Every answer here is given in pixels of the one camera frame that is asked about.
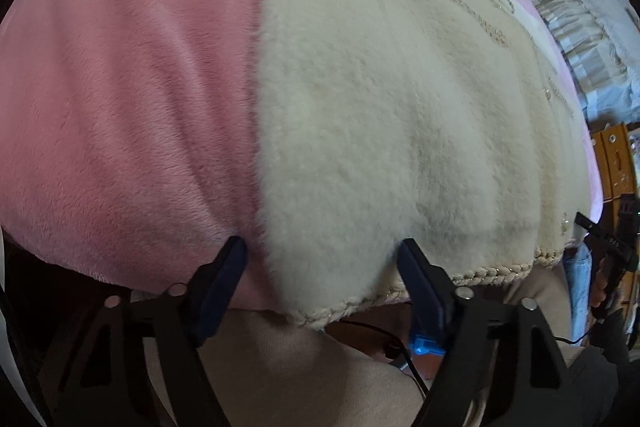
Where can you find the pink plush bed blanket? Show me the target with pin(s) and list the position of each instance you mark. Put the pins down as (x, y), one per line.
(125, 82)

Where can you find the light blue jeans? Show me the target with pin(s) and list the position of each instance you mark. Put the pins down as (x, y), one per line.
(580, 297)

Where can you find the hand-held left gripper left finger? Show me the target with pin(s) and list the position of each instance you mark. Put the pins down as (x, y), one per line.
(225, 289)

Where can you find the white lace furniture cover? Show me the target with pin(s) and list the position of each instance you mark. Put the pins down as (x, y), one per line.
(575, 7)

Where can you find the person's right hand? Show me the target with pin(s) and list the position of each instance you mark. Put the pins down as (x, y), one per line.
(598, 291)

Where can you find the wooden drawer cabinet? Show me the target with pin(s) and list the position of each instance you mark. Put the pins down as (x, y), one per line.
(612, 157)

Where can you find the person's beige pants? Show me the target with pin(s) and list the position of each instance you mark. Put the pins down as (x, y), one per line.
(300, 382)

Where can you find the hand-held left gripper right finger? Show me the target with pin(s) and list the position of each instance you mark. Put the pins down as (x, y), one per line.
(425, 292)

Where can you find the blue plastic clip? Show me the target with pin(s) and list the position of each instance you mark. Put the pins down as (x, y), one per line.
(424, 344)

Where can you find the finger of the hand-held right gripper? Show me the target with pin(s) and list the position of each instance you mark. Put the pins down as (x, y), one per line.
(597, 237)

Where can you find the white fuzzy cardigan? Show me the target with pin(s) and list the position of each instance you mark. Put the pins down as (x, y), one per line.
(375, 132)

